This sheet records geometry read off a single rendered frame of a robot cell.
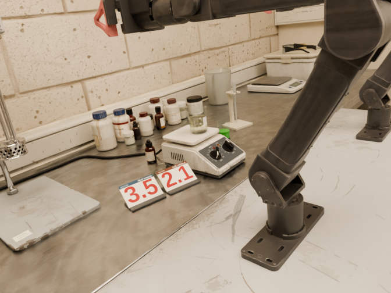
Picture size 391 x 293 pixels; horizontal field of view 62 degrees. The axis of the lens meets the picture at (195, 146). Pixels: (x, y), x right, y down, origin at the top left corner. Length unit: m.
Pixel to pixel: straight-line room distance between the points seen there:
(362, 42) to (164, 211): 0.50
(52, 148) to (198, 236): 0.69
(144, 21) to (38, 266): 0.49
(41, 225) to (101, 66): 0.70
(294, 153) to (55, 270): 0.46
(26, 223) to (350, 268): 0.65
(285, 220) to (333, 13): 0.33
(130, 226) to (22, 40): 0.71
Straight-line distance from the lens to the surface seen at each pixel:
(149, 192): 0.79
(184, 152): 0.87
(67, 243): 0.72
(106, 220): 0.75
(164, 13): 0.62
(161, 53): 1.50
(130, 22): 0.68
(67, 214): 0.81
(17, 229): 0.82
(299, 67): 1.87
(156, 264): 0.60
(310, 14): 2.19
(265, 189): 0.55
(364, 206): 0.74
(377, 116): 1.10
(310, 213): 0.68
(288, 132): 0.52
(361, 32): 0.43
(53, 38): 1.23
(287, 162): 0.53
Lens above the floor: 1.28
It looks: 21 degrees down
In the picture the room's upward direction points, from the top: 7 degrees counter-clockwise
